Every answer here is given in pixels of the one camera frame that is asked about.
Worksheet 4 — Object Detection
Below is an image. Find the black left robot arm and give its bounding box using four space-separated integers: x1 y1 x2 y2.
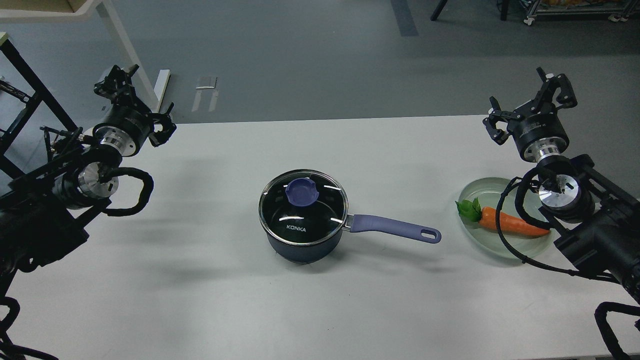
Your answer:
1 64 177 360

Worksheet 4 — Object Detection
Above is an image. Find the dark blue saucepan purple handle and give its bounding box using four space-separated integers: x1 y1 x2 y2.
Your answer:
258 169 442 265

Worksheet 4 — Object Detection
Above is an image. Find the clear green glass plate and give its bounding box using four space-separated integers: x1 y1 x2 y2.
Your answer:
458 177 555 262

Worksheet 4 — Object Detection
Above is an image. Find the orange toy carrot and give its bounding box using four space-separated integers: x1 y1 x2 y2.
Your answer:
455 197 550 238

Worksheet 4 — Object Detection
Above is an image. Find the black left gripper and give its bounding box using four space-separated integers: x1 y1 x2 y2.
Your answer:
92 64 178 157

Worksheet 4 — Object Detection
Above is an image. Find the glass lid purple knob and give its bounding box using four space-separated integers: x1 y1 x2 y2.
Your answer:
258 169 349 247

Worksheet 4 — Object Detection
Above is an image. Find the metal cart with casters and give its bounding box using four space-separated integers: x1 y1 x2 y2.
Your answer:
518 0 639 27

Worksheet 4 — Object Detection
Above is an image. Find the white table frame leg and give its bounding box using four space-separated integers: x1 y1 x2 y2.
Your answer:
0 0 171 112

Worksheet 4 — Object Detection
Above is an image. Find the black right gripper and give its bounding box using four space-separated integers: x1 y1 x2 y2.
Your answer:
482 67 578 163

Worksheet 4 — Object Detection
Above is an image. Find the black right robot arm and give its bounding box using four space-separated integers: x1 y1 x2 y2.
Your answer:
482 67 640 302

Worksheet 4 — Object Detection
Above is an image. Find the black metal rack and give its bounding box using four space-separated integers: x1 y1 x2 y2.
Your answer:
0 32 82 180

